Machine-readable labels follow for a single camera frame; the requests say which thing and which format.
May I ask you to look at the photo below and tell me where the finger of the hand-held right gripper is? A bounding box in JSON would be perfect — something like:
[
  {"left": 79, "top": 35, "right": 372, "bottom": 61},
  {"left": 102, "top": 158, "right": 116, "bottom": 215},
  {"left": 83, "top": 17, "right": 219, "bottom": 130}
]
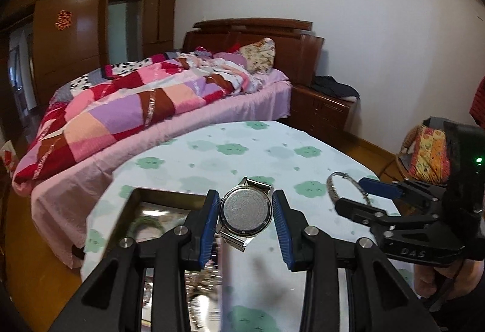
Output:
[
  {"left": 335, "top": 197, "right": 443, "bottom": 229},
  {"left": 358, "top": 176, "right": 448, "bottom": 204}
]

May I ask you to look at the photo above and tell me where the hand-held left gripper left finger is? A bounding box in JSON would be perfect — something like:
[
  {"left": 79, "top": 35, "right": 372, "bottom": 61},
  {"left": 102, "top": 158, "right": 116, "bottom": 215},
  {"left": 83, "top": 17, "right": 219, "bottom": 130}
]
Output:
[{"left": 49, "top": 190, "right": 221, "bottom": 332}]

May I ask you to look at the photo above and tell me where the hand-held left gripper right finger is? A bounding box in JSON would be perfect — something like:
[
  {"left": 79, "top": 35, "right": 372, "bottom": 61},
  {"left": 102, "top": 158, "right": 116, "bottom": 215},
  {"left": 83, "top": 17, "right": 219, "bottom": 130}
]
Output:
[{"left": 273, "top": 189, "right": 442, "bottom": 332}]

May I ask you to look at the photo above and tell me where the silver metal band watch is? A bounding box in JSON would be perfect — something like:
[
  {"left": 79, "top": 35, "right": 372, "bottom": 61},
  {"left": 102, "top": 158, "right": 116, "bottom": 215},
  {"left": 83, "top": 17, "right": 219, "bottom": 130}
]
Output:
[{"left": 216, "top": 177, "right": 274, "bottom": 254}]

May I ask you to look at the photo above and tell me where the silver bangle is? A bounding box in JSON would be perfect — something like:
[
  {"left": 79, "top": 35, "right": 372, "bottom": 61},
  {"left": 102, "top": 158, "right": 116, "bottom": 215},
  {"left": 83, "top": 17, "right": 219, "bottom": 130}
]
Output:
[{"left": 326, "top": 171, "right": 374, "bottom": 208}]

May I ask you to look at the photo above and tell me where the gold bead chain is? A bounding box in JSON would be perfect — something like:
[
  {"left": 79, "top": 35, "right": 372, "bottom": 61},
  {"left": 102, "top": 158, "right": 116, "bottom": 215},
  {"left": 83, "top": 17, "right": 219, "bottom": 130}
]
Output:
[{"left": 185, "top": 266, "right": 223, "bottom": 319}]

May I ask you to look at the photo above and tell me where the pink tin box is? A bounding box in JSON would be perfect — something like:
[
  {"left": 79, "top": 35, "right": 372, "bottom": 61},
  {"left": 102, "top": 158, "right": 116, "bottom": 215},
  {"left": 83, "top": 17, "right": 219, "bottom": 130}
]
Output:
[{"left": 124, "top": 187, "right": 225, "bottom": 332}]

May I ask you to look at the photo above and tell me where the person's right hand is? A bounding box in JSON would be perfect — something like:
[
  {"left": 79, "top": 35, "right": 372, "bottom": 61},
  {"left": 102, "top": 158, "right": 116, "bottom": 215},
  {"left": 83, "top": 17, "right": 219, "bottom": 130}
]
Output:
[{"left": 414, "top": 259, "right": 484, "bottom": 298}]

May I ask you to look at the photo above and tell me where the wicker chair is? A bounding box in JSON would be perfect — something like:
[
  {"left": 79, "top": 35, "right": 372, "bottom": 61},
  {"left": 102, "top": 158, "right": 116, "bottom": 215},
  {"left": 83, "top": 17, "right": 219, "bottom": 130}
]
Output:
[{"left": 394, "top": 119, "right": 455, "bottom": 186}]

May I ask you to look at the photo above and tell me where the colourful floral cushion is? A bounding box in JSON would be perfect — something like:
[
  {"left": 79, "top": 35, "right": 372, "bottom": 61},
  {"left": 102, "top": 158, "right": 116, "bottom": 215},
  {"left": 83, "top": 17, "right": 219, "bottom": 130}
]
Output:
[{"left": 407, "top": 125, "right": 452, "bottom": 183}]

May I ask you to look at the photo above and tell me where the wooden nightstand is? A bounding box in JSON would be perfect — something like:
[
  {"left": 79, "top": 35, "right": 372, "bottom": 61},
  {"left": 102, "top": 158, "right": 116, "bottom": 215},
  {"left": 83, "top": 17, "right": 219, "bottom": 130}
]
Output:
[{"left": 290, "top": 84, "right": 360, "bottom": 136}]

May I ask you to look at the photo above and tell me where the dark clothes pile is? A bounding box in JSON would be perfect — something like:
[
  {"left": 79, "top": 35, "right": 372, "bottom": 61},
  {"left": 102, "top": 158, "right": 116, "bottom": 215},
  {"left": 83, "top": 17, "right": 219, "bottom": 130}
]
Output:
[{"left": 311, "top": 75, "right": 360, "bottom": 100}]

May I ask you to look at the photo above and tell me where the bed with patchwork quilt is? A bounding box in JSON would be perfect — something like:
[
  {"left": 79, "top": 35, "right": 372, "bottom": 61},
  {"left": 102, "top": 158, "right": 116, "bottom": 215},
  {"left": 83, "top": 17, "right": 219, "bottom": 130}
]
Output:
[{"left": 11, "top": 69, "right": 293, "bottom": 269}]

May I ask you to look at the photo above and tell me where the patchwork quilt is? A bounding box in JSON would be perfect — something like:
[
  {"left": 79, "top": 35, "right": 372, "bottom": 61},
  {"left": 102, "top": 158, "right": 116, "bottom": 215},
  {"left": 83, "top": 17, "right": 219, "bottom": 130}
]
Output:
[{"left": 13, "top": 46, "right": 266, "bottom": 186}]

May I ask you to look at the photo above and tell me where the wooden bed headboard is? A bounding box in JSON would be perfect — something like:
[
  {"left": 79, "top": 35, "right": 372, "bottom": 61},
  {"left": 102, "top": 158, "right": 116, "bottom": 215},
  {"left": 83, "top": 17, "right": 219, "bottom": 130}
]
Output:
[{"left": 182, "top": 18, "right": 326, "bottom": 86}]

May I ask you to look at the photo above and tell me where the floral pillow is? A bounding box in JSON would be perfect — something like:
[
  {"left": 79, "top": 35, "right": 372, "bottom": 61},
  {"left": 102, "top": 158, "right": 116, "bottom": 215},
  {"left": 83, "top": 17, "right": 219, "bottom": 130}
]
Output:
[{"left": 239, "top": 38, "right": 276, "bottom": 74}]

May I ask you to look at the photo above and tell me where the red gift bag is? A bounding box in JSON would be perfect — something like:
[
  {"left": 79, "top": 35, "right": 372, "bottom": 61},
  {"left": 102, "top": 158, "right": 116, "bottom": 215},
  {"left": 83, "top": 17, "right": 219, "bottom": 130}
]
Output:
[{"left": 0, "top": 140, "right": 18, "bottom": 178}]

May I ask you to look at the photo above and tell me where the brown wooden wardrobe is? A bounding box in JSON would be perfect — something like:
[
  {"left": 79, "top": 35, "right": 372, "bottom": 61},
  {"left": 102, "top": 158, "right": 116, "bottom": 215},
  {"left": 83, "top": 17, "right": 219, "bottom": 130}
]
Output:
[{"left": 0, "top": 0, "right": 181, "bottom": 136}]

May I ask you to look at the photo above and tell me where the red paper decoration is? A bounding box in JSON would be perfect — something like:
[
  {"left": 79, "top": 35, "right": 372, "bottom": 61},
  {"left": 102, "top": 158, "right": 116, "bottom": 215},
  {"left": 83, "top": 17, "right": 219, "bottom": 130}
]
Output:
[{"left": 55, "top": 10, "right": 74, "bottom": 32}]

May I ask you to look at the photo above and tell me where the green jade bracelet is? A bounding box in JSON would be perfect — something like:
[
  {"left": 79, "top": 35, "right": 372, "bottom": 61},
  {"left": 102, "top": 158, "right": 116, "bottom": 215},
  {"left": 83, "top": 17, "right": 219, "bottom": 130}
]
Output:
[{"left": 132, "top": 215, "right": 172, "bottom": 242}]

